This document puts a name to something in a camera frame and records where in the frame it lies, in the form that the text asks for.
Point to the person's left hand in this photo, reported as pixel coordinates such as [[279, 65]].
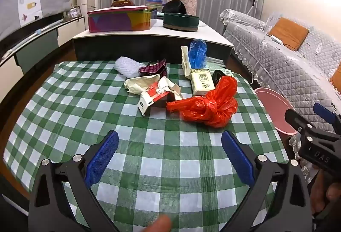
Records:
[[158, 224]]

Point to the clear green printed plastic packet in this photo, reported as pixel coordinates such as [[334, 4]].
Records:
[[217, 63]]

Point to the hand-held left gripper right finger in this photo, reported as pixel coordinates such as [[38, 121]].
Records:
[[238, 160]]

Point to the white cabinet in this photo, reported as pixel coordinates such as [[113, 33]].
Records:
[[40, 40]]

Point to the pink plastic bin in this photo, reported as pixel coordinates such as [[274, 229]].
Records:
[[271, 107]]

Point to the pink lace bag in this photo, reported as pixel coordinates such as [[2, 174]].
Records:
[[190, 3]]

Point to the white coffee table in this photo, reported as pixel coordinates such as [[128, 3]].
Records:
[[149, 35]]

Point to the orange cushion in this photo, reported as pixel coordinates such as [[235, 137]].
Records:
[[336, 77], [289, 32]]

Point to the black hat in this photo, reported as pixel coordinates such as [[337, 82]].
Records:
[[173, 7]]

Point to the grey deer print cover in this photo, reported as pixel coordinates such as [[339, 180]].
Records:
[[32, 0]]

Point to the beige tissue pack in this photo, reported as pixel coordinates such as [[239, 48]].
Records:
[[202, 82]]

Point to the stack of coloured bowls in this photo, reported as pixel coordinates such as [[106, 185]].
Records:
[[154, 3]]

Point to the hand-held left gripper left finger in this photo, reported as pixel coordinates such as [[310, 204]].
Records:
[[102, 160]]

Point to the white bubble wrap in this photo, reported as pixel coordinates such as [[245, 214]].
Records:
[[128, 66]]

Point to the torn red white carton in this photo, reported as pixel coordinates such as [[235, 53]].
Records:
[[153, 95]]

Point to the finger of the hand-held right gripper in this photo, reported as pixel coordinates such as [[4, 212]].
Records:
[[323, 112], [294, 117]]

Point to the person's right hand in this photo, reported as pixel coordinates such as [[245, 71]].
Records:
[[326, 194]]

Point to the green checkered tablecloth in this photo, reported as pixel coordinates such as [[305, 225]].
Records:
[[159, 146]]

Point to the red plastic bag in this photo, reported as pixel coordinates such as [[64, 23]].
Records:
[[210, 105]]

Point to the small photo frame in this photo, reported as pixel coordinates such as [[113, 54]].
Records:
[[73, 12]]

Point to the dark green round box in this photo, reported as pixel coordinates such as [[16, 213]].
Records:
[[181, 21]]

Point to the colourful tin box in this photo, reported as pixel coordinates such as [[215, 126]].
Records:
[[117, 20]]

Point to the blue plastic bag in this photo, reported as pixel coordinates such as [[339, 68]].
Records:
[[197, 52]]

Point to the white power strip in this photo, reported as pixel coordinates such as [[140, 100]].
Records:
[[277, 40]]

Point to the black tape roll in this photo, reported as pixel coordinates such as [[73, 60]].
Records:
[[217, 78]]

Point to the maroon patterned wrapper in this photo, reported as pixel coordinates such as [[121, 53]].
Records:
[[154, 68]]

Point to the crumpled cream paper bag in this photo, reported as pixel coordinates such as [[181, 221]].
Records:
[[138, 84]]

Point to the grey quilted sofa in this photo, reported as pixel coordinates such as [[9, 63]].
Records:
[[293, 69]]

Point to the brown glossy teapot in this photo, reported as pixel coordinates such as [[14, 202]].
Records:
[[121, 2]]

